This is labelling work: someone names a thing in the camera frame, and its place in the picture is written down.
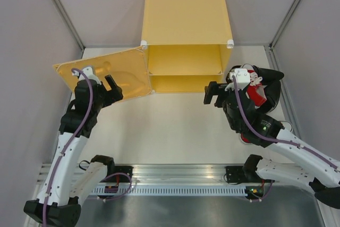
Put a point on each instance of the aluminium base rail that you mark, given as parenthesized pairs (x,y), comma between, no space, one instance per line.
(171,173)

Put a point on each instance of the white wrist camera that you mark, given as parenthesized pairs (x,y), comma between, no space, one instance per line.
(238,78)
(87,72)

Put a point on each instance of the black patent loafer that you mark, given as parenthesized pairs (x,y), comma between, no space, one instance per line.
(268,75)
(273,93)

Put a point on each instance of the white slotted cable duct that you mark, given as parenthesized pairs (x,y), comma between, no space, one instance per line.
(148,190)

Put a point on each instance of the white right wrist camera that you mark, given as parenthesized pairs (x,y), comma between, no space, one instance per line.
(238,78)

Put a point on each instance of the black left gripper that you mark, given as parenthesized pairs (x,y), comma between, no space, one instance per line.
(112,95)

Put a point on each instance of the yellow plastic shoe cabinet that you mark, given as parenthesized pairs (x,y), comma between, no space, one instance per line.
(187,43)

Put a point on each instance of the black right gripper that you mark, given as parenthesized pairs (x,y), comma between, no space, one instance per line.
(214,88)

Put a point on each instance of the yellow cabinet door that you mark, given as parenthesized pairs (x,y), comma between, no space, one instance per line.
(127,67)

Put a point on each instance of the right aluminium corner post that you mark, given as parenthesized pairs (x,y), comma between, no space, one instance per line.
(288,16)

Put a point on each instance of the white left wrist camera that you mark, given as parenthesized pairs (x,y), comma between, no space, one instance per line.
(87,72)

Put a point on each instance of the aluminium corner frame post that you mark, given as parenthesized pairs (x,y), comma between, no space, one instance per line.
(69,24)

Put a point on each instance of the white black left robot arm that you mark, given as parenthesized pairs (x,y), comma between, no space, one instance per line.
(59,201)

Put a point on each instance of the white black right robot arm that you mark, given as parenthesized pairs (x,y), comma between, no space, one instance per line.
(314,171)

